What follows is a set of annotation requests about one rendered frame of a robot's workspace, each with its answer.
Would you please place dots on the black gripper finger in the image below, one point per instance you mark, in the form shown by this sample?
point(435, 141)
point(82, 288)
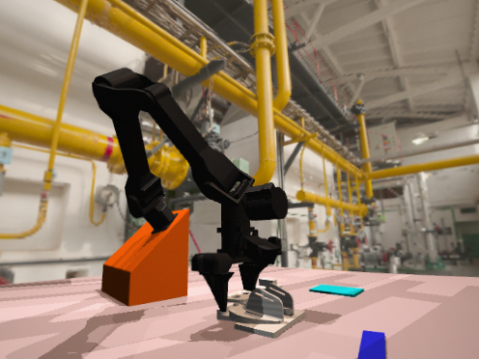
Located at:
point(249, 274)
point(218, 284)

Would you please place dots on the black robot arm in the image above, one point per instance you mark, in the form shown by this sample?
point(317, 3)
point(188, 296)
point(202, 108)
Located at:
point(121, 94)

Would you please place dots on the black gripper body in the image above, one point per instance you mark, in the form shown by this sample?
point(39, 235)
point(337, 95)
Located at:
point(222, 260)

